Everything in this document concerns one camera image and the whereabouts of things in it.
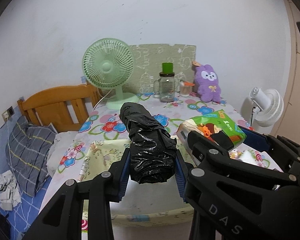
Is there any white crumpled cloth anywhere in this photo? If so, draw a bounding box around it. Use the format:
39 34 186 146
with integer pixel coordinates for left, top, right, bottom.
0 170 22 212

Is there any glass mug with green lid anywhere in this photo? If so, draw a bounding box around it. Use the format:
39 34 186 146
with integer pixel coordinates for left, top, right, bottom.
154 62 177 103

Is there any cream cartoon fabric storage box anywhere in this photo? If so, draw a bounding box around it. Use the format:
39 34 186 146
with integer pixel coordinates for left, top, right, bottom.
80 140 198 228

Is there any green desk fan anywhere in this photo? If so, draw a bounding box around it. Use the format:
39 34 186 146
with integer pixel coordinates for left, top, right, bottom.
82 38 140 110

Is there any green tissue packet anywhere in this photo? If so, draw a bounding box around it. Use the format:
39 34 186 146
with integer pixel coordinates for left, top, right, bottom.
177 109 247 155

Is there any blue bedsheet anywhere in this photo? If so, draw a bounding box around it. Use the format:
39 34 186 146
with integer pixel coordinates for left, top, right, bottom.
0 175 53 240

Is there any grey plaid pillow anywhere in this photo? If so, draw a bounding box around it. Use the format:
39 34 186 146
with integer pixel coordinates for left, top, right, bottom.
5 115 57 197

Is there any black plastic bag roll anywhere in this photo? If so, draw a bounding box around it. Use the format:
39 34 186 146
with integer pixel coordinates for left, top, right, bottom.
119 102 178 185

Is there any white blanket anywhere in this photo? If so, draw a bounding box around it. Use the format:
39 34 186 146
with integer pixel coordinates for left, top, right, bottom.
46 131 78 178

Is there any floral tablecloth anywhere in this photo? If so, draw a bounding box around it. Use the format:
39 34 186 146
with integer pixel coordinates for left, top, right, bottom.
39 93 284 240

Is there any beige cartoon wall panel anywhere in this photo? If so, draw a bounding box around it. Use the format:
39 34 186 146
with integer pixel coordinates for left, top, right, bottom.
129 44 197 97

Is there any wall socket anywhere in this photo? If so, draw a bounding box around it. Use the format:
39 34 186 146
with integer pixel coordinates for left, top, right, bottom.
1 106 14 128

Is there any cotton swab jar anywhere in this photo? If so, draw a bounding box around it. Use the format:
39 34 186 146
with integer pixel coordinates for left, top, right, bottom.
179 79 194 98

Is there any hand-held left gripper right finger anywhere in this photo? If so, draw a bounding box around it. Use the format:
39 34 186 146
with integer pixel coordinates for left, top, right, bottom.
174 151 195 202

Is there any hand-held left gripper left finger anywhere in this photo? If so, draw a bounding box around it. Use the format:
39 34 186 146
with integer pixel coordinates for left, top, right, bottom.
27 147 132 240

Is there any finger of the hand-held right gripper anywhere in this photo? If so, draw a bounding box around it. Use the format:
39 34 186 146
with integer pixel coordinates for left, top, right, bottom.
238 124 300 181
187 129 298 188

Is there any purple plush bunny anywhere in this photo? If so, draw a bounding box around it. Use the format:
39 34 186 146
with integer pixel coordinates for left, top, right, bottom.
192 61 222 103

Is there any white fan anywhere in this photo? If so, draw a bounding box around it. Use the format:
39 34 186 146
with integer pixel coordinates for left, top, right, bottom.
249 87 284 128

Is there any wooden bed headboard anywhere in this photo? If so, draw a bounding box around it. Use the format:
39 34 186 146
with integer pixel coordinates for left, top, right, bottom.
17 84 102 133

